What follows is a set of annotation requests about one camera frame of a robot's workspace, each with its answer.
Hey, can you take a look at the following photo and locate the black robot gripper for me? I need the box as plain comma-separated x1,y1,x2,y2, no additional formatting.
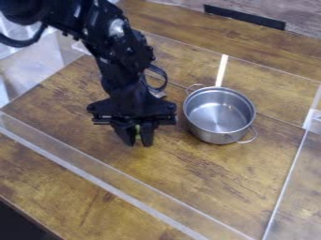
86,59,176,147

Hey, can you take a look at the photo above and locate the stainless steel pot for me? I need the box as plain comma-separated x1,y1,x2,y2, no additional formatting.
183,84,257,145

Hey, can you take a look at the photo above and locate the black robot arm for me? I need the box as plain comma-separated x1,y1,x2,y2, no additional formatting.
0,0,176,146

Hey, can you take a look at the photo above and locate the clear acrylic bracket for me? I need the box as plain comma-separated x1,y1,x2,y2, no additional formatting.
70,41,90,55

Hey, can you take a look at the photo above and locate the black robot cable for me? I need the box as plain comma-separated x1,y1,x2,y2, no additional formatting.
0,22,50,49

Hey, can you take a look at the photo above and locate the black wall strip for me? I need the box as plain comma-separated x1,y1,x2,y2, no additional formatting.
203,5,286,30

